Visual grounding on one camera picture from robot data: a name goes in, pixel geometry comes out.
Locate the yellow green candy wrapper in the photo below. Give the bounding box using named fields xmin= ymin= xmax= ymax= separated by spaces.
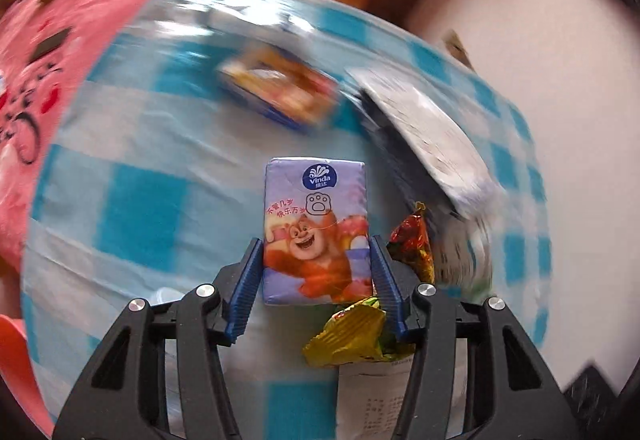
xmin=302 ymin=296 xmax=418 ymax=368

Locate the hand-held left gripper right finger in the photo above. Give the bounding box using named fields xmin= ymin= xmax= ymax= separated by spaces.
xmin=369 ymin=237 xmax=581 ymax=440

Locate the white green printed bag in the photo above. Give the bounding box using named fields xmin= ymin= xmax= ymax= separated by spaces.
xmin=430 ymin=210 xmax=496 ymax=295

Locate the orange blue snack packet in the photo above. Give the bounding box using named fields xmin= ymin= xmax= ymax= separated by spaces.
xmin=216 ymin=44 xmax=341 ymax=135

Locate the white blue plastic bag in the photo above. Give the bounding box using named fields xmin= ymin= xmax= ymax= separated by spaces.
xmin=197 ymin=0 xmax=313 ymax=43

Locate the dark blue silver bag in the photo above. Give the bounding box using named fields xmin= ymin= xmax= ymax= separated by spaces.
xmin=345 ymin=67 xmax=506 ymax=221

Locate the white printed paper slip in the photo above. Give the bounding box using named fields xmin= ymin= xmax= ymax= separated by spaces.
xmin=340 ymin=355 xmax=416 ymax=440

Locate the black phone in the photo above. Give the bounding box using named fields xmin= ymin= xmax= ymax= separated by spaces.
xmin=30 ymin=27 xmax=73 ymax=63

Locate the pink printed bed blanket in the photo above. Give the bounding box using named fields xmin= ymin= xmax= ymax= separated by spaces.
xmin=0 ymin=0 xmax=306 ymax=265

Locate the blue white checked tablecloth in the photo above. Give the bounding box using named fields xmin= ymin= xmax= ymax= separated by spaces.
xmin=20 ymin=0 xmax=553 ymax=440

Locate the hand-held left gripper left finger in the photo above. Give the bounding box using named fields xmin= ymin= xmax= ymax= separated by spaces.
xmin=52 ymin=237 xmax=266 ymax=440

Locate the red candy wrapper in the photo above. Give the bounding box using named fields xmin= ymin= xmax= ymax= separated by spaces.
xmin=387 ymin=202 xmax=436 ymax=285

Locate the purple cartoon tissue pack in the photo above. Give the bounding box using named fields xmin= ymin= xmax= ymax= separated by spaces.
xmin=262 ymin=157 xmax=373 ymax=307

